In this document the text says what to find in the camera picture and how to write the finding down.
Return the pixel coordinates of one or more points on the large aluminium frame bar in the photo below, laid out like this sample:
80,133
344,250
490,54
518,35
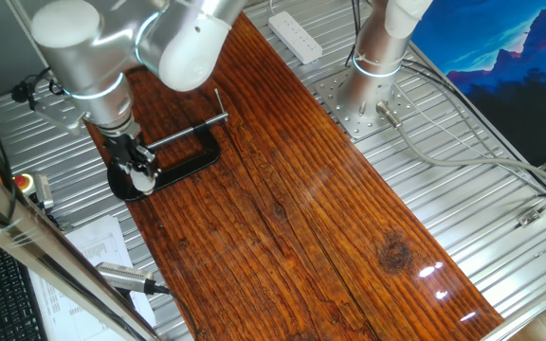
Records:
41,246

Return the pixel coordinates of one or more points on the emergency stop button box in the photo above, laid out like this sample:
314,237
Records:
33,187

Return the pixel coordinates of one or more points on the black C-clamp with steel screw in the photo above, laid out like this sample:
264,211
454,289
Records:
192,163

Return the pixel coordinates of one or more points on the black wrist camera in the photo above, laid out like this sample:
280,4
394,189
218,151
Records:
19,92

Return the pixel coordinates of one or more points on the white light bulb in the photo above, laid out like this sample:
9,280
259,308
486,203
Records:
142,184

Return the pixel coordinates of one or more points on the white power strip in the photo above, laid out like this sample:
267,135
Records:
296,38

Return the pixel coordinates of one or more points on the blue mountain poster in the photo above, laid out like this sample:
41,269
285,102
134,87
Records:
500,57

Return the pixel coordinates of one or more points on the silver handheld device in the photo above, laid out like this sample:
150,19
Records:
123,277

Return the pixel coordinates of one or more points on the small metal corner bracket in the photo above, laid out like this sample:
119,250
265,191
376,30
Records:
530,218

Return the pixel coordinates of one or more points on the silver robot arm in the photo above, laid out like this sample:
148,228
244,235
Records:
93,57

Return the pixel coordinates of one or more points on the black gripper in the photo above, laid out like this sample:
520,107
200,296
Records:
121,148

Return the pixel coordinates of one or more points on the printed paper sheets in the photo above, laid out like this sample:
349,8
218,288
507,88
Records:
97,241

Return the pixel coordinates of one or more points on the thin aluminium strut with bracket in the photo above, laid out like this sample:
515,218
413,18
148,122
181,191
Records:
19,16

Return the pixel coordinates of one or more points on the brown wooden board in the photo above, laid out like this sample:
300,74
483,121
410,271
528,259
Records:
301,213

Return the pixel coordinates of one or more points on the silver camera bracket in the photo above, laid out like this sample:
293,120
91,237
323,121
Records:
60,116

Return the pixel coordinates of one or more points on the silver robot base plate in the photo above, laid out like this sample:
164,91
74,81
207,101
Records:
349,120

